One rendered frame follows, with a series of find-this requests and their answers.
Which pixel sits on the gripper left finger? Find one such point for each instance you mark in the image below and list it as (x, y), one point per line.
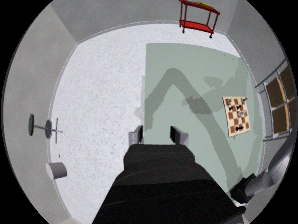
(136, 136)

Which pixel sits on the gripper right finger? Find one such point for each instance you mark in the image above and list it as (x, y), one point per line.
(178, 137)

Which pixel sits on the brown and cream chessboard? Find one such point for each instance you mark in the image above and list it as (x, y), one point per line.
(233, 120)

